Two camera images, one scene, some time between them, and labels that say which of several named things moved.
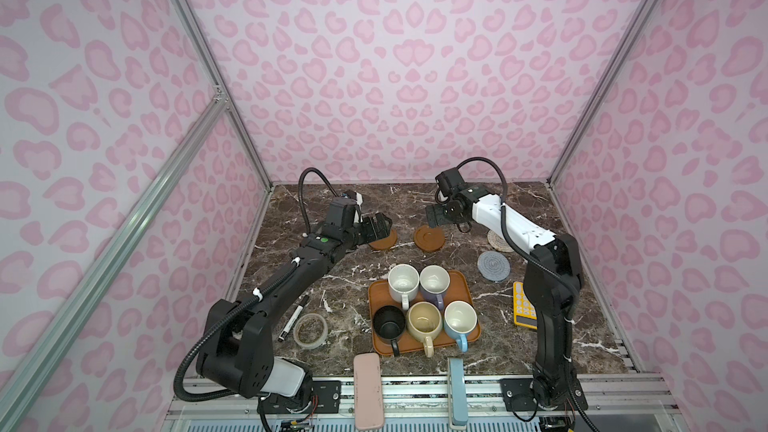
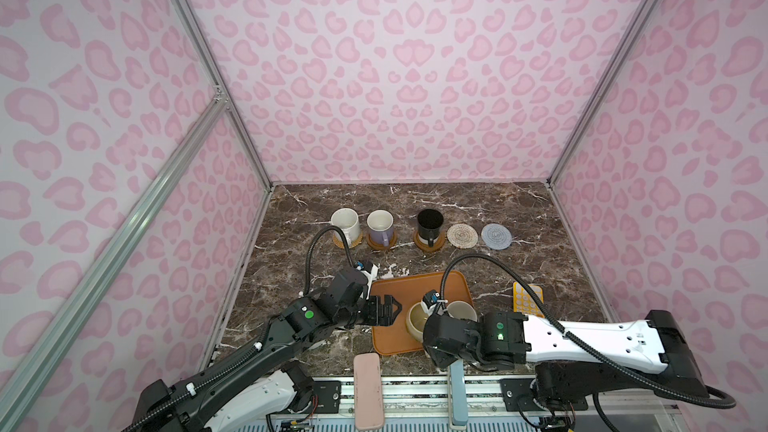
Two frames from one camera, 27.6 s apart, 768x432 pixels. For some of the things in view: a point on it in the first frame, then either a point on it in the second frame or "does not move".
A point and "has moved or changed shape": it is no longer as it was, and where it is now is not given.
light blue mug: [460, 318] does not move
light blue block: [458, 406] does not move
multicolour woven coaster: [498, 242] to [462, 235]
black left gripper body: [365, 232] to [369, 311]
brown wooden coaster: [429, 238] to [371, 244]
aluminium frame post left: [205, 49] does not move
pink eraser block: [368, 397] does not move
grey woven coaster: [493, 266] to [496, 237]
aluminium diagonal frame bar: [48, 339] does not move
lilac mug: [434, 283] has moved or changed shape
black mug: [389, 324] to [429, 223]
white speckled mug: [403, 284] to [348, 220]
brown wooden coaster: [385, 243] has moved or changed shape
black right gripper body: [444, 213] to [441, 358]
